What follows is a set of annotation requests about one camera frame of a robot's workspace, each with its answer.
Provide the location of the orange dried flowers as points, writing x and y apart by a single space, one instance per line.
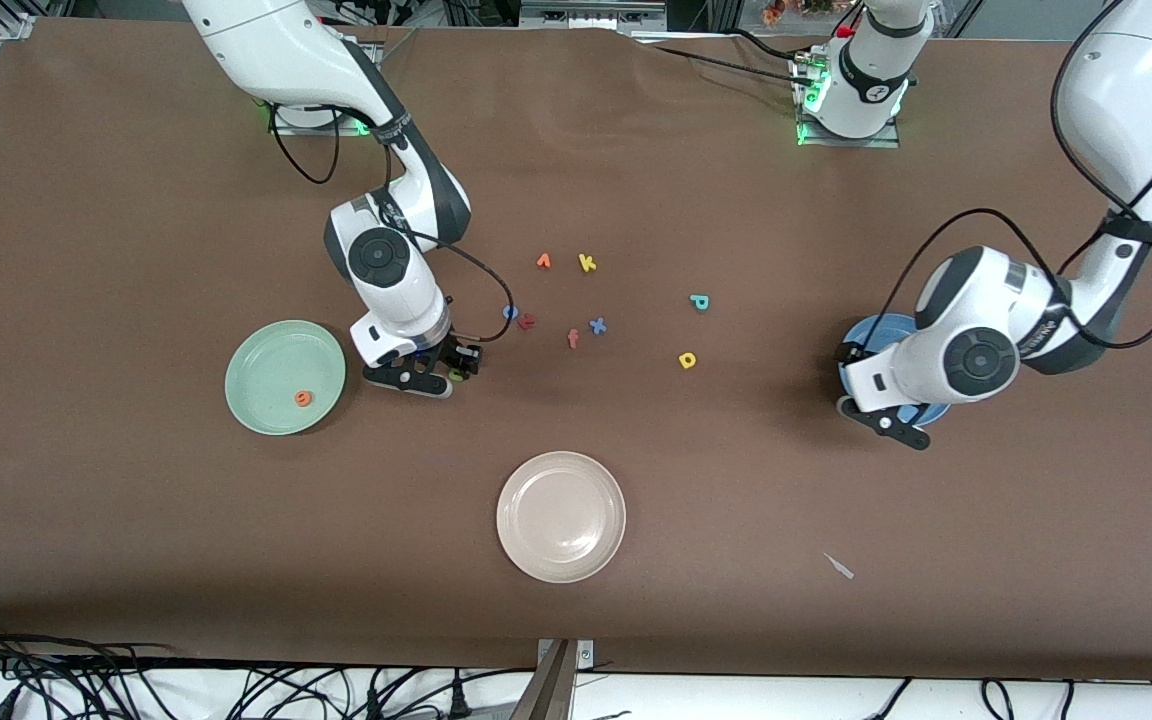
774 12

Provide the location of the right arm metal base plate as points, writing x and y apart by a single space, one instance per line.
296 128

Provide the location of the light green plate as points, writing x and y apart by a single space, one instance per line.
271 370

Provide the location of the small white tape scrap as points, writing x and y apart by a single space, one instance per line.
839 566

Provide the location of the beige plate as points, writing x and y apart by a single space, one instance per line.
561 517

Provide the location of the blue plate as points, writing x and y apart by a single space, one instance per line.
871 330

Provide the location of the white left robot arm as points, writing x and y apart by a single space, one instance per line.
976 350

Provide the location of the grey metal post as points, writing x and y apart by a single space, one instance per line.
546 695

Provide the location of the teal foam letter p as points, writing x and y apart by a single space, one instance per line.
698 300

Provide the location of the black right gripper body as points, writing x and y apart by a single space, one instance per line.
452 352

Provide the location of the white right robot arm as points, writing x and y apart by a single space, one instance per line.
386 270

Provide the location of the brown table cover sheet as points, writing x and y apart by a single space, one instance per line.
136 520

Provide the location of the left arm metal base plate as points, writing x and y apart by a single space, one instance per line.
891 140

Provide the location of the aluminium frame crossbar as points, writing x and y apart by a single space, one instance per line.
591 14

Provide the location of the silver table edge bracket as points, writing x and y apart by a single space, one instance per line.
584 653

